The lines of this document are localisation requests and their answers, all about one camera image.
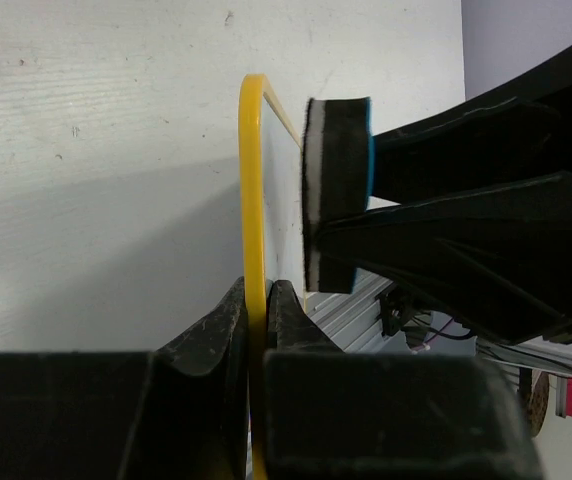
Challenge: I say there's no blue bone-shaped whiteboard eraser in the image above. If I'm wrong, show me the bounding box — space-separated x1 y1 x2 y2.
301 97 375 294

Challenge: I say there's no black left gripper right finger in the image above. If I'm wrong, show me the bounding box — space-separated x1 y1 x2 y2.
263 280 544 479

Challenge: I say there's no yellow-framed whiteboard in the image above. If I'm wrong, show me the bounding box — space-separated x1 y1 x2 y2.
238 74 306 479

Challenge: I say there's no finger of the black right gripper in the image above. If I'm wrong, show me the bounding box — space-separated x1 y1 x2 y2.
316 172 572 344
372 45 572 203

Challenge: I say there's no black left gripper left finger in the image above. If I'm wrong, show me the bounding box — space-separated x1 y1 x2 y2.
0 280 248 479

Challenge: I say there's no aluminium table edge rail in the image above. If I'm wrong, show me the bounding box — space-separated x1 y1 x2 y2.
304 271 572 377

